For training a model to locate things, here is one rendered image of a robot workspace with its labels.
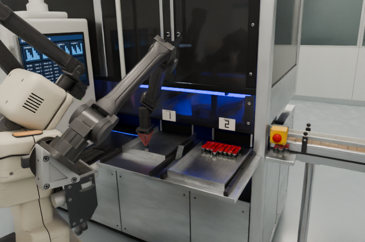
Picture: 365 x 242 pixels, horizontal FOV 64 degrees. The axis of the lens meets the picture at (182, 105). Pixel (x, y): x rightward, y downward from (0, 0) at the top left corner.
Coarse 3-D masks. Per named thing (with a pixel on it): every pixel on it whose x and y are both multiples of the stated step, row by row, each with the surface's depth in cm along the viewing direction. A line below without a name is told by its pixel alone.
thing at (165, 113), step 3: (162, 111) 163; (165, 111) 162; (168, 111) 161; (171, 111) 161; (174, 111) 160; (162, 114) 164; (165, 114) 163; (168, 114) 162; (171, 114) 161; (174, 114) 160; (162, 117) 164; (165, 117) 164; (168, 117) 162; (171, 117) 162; (174, 117) 160; (171, 120) 162; (174, 120) 161
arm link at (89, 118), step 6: (90, 108) 83; (84, 114) 81; (90, 114) 81; (96, 114) 82; (78, 120) 79; (84, 120) 80; (90, 120) 81; (96, 120) 81; (72, 126) 78; (78, 126) 79; (84, 126) 79; (90, 126) 80; (78, 132) 78; (84, 132) 78; (90, 132) 80; (84, 138) 79
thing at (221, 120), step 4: (220, 120) 148; (224, 120) 146; (232, 120) 144; (220, 124) 148; (224, 124) 147; (232, 124) 145; (220, 128) 149; (224, 128) 148; (228, 128) 147; (232, 128) 145
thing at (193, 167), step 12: (192, 156) 143; (204, 156) 143; (168, 168) 125; (180, 168) 132; (192, 168) 131; (204, 168) 131; (216, 168) 131; (228, 168) 131; (180, 180) 122; (192, 180) 119; (204, 180) 116; (216, 180) 121; (228, 180) 116
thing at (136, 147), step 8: (152, 136) 169; (160, 136) 169; (168, 136) 169; (176, 136) 169; (184, 136) 168; (192, 136) 162; (128, 144) 153; (136, 144) 159; (152, 144) 158; (160, 144) 158; (168, 144) 158; (176, 144) 157; (128, 152) 148; (136, 152) 145; (144, 152) 143; (152, 152) 140; (160, 152) 148; (168, 152) 140; (160, 160) 139
